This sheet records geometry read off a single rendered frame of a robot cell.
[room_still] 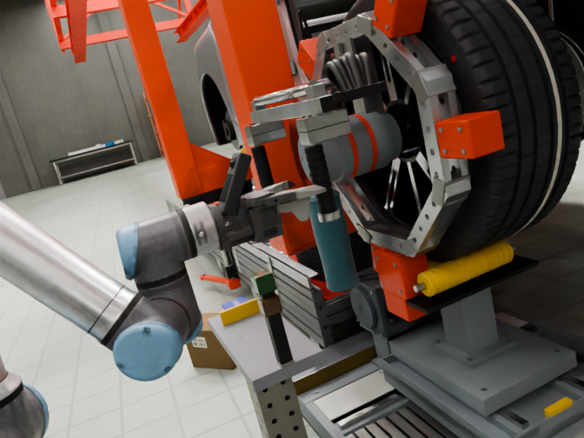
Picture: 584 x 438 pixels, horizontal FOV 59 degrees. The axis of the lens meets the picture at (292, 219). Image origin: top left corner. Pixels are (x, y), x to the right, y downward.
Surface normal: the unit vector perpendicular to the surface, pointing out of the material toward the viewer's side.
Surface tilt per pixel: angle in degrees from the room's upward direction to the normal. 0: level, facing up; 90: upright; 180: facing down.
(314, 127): 90
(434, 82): 90
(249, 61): 90
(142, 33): 90
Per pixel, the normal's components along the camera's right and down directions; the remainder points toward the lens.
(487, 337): 0.37, 0.13
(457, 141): -0.90, 0.30
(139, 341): 0.11, 0.24
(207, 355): -0.46, 0.32
